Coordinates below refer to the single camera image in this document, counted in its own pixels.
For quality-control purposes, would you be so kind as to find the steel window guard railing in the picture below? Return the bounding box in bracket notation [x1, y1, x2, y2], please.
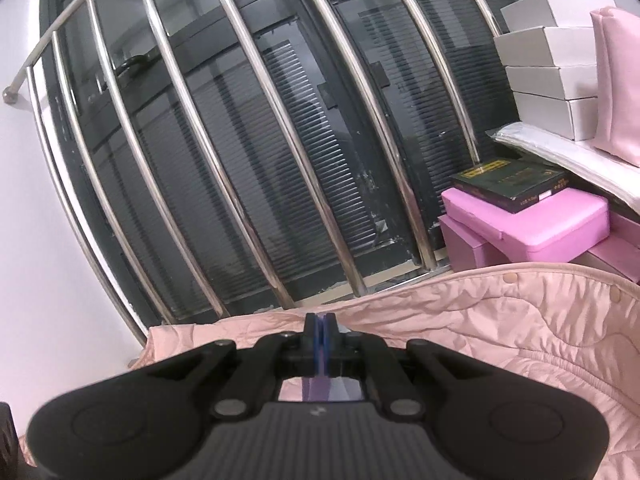
[2, 0, 516, 340]

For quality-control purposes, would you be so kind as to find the top white cardboard box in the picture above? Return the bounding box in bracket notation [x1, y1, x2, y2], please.
[500, 0, 616, 32]

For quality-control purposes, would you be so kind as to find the magenta pink storage case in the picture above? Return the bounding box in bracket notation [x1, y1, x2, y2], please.
[442, 188, 610, 263]

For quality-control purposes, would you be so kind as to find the white plastic wrapped board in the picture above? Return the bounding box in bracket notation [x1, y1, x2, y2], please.
[490, 122, 640, 214]

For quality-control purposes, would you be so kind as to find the pink blue purple-trimmed garment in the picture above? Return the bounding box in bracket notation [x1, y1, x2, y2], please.
[302, 376, 363, 402]

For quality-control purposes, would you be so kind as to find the white cardboard box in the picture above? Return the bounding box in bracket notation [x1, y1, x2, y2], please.
[514, 92, 598, 142]
[500, 0, 616, 32]
[494, 27, 597, 67]
[506, 65, 598, 101]

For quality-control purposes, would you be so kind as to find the black book with gold print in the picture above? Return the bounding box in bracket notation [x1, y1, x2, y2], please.
[452, 158, 570, 214]

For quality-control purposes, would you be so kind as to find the pink quilted jacket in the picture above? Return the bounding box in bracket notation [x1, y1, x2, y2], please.
[14, 261, 640, 480]

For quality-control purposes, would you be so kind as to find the bottom white cardboard box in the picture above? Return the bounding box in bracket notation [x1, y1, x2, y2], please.
[514, 92, 598, 142]

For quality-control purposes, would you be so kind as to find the light pink cushion bag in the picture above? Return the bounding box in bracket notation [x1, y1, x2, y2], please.
[591, 6, 639, 167]

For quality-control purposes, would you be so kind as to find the pink box under case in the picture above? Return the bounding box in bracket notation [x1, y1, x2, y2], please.
[439, 214, 510, 272]

